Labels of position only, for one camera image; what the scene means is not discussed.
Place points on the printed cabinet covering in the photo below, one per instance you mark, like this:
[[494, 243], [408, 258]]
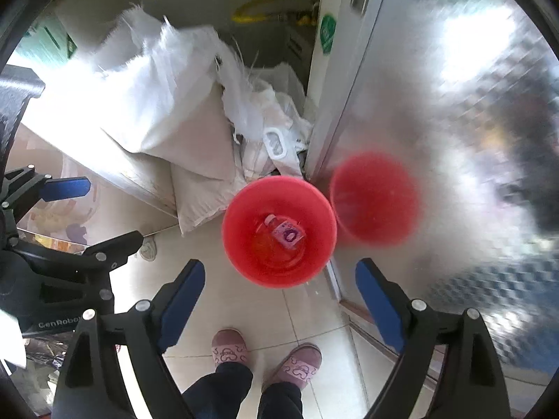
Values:
[[65, 225]]

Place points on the beige woven sack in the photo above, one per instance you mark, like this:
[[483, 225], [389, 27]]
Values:
[[286, 80]]

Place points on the person's right pink slipper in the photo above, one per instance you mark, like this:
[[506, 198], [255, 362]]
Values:
[[297, 364]]

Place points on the frayed white woven bag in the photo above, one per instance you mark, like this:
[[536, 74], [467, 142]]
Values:
[[242, 96]]

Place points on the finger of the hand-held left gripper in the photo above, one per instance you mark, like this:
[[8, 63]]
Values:
[[65, 187], [109, 255]]

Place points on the cream woven sack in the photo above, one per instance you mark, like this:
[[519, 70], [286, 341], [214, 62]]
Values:
[[198, 200]]

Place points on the green round sticker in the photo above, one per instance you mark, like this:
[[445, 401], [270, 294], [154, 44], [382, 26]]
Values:
[[327, 32]]

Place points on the dark grey appliance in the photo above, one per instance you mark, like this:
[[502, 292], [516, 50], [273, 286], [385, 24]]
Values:
[[299, 43]]

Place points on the person's right leg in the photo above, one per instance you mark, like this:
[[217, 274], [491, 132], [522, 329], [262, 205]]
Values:
[[279, 401]]

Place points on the large white woven sack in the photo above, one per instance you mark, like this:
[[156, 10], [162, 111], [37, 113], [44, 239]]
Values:
[[144, 96]]

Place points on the green blurred object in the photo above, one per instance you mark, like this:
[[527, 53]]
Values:
[[71, 46]]

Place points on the person's left pink slipper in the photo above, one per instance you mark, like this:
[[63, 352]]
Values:
[[229, 347]]

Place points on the red plastic bucket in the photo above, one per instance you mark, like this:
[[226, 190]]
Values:
[[244, 235]]

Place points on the person's pink slipper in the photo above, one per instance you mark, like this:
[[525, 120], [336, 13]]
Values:
[[229, 347], [297, 364]]

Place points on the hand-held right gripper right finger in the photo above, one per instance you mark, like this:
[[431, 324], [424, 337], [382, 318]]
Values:
[[380, 310]]

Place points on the small grey round object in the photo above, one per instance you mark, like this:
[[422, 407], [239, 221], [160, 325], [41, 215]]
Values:
[[148, 248]]

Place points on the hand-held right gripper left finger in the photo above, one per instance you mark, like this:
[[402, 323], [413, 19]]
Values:
[[183, 301]]

